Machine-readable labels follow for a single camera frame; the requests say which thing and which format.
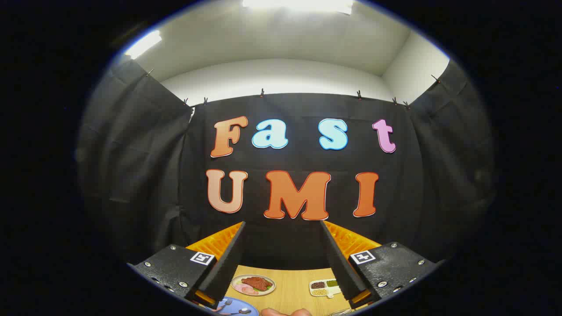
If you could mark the oval beige plate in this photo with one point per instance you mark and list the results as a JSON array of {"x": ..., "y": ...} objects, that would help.
[{"x": 237, "y": 278}]

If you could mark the pile of yellow soybeans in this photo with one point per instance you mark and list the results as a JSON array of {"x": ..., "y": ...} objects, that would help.
[{"x": 319, "y": 292}]

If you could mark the pile of green beans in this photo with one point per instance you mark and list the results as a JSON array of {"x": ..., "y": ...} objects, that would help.
[{"x": 331, "y": 283}]

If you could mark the pale pink ham slice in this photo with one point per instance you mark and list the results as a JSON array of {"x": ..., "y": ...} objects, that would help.
[{"x": 240, "y": 287}]

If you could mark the pile of dark red beans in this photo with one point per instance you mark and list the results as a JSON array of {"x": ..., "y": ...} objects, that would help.
[{"x": 318, "y": 285}]

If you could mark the white divided dish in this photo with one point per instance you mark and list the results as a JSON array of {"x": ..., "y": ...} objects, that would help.
[{"x": 331, "y": 292}]

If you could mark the perforated metal tray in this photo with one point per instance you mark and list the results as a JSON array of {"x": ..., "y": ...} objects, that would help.
[{"x": 342, "y": 312}]

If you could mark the reddish pink ham slice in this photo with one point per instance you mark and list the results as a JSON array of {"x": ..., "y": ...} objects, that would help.
[{"x": 249, "y": 291}]

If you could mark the blue round plate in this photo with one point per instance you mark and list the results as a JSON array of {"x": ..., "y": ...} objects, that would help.
[{"x": 246, "y": 305}]

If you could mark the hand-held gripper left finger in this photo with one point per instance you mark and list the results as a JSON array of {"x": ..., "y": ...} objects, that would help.
[{"x": 228, "y": 263}]

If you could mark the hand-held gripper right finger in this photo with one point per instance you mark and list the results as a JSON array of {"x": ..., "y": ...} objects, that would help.
[{"x": 338, "y": 263}]

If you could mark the row of black cloth clips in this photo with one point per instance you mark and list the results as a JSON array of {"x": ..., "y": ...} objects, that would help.
[{"x": 262, "y": 92}]

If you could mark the ceiling light panel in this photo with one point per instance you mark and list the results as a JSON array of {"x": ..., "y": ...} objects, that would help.
[
  {"x": 298, "y": 4},
  {"x": 142, "y": 45}
]

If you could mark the brown grilled meat piece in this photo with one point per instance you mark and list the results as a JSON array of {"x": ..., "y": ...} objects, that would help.
[{"x": 257, "y": 283}]

